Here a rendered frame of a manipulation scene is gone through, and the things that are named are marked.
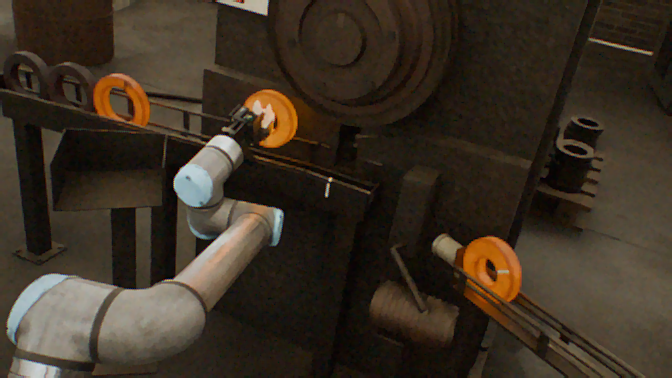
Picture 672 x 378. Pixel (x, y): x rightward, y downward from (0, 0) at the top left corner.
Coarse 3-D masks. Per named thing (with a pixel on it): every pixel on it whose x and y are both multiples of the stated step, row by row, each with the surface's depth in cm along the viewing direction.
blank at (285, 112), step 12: (252, 96) 165; (264, 96) 164; (276, 96) 163; (252, 108) 167; (264, 108) 165; (276, 108) 164; (288, 108) 163; (288, 120) 164; (276, 132) 167; (288, 132) 165; (264, 144) 170; (276, 144) 168
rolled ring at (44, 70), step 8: (8, 56) 199; (16, 56) 198; (24, 56) 196; (32, 56) 197; (8, 64) 200; (16, 64) 200; (24, 64) 198; (32, 64) 196; (40, 64) 197; (8, 72) 202; (16, 72) 204; (40, 72) 196; (48, 72) 198; (8, 80) 203; (16, 80) 205; (40, 80) 198; (8, 88) 205; (16, 88) 204; (24, 88) 206; (40, 88) 199; (16, 96) 205; (32, 96) 206; (40, 96) 201; (48, 96) 200
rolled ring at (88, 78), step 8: (64, 64) 191; (72, 64) 192; (56, 72) 194; (64, 72) 192; (72, 72) 191; (80, 72) 190; (88, 72) 192; (48, 80) 196; (56, 80) 195; (80, 80) 191; (88, 80) 191; (48, 88) 198; (56, 88) 197; (88, 88) 191; (56, 96) 198; (64, 96) 200; (88, 96) 193; (72, 104) 201; (88, 104) 194; (96, 112) 196
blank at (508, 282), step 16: (480, 240) 142; (496, 240) 140; (464, 256) 147; (480, 256) 143; (496, 256) 138; (512, 256) 137; (480, 272) 145; (512, 272) 136; (480, 288) 144; (496, 288) 140; (512, 288) 136
